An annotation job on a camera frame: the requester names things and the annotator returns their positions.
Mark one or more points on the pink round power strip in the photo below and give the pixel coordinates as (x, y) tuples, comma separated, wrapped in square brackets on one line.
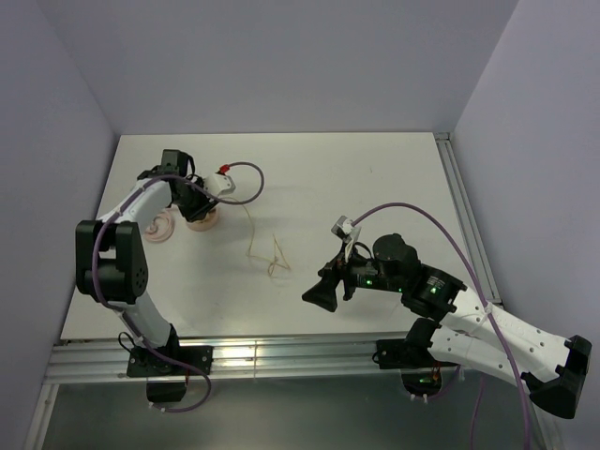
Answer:
[(205, 224)]

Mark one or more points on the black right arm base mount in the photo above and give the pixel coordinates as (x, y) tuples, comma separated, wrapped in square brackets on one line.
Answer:
[(422, 377)]

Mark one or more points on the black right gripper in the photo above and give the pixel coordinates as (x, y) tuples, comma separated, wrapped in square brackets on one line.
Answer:
[(323, 292)]

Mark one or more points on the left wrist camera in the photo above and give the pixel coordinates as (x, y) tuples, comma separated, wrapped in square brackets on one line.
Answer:
[(219, 183)]

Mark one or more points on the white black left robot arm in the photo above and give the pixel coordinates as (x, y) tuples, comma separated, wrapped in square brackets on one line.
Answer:
[(111, 266)]

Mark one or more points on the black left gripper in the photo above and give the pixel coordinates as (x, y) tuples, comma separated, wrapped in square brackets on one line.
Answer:
[(200, 212)]

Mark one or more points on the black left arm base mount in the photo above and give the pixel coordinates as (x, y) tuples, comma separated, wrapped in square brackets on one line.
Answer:
[(167, 382)]

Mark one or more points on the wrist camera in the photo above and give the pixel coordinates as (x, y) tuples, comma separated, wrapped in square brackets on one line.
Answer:
[(348, 233), (219, 183)]

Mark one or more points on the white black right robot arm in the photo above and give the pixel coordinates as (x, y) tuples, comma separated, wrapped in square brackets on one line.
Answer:
[(454, 327)]

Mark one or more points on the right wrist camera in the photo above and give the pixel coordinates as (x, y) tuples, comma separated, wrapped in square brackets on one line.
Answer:
[(348, 233)]

